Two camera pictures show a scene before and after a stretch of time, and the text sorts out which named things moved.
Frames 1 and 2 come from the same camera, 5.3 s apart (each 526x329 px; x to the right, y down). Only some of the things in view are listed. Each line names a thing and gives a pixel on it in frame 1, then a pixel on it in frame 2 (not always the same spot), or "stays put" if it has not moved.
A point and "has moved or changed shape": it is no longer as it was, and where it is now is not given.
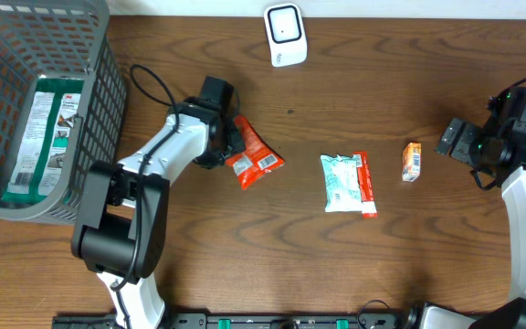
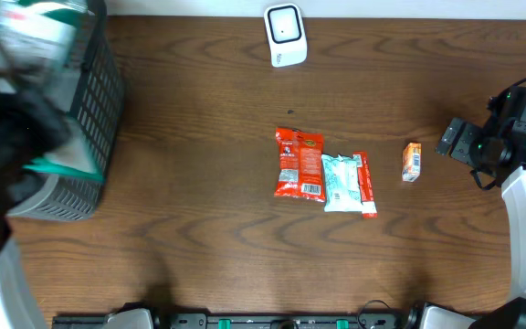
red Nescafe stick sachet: [366, 186] stays put
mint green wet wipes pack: [342, 191] stays put
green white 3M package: [40, 164] has moved or changed shape
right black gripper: [461, 148] stays put
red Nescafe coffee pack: [257, 158] to [300, 164]
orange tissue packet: [411, 162] stays put
